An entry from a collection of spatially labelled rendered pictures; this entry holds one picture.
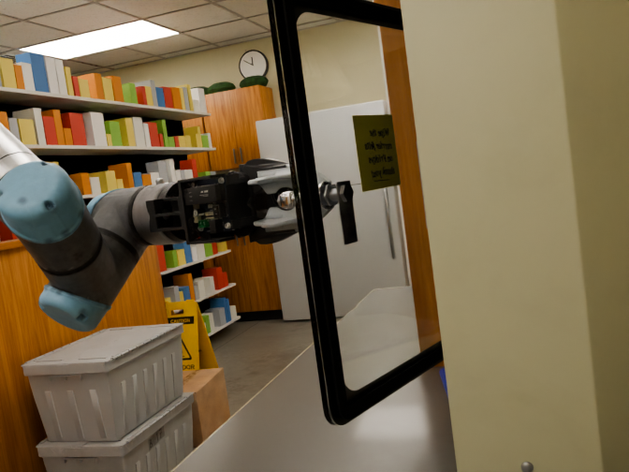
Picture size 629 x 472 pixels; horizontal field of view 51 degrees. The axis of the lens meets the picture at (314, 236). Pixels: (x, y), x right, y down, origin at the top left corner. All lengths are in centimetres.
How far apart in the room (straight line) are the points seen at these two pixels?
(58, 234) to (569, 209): 48
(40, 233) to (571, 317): 49
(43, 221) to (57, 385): 214
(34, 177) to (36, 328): 237
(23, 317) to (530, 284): 264
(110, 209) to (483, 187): 49
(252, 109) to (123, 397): 397
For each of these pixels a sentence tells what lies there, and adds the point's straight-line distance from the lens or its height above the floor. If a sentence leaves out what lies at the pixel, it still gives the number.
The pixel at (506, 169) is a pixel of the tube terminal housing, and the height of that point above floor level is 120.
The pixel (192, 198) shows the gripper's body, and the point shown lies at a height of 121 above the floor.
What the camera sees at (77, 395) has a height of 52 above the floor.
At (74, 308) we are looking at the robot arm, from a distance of 79.
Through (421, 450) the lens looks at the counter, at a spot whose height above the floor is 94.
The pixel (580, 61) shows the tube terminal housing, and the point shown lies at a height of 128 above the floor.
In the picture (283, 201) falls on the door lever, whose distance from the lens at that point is 63.
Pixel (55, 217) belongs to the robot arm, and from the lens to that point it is 69.
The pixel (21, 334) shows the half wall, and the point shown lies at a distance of 299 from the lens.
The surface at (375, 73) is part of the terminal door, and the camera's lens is 70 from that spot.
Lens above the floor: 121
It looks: 5 degrees down
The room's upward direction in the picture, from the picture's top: 8 degrees counter-clockwise
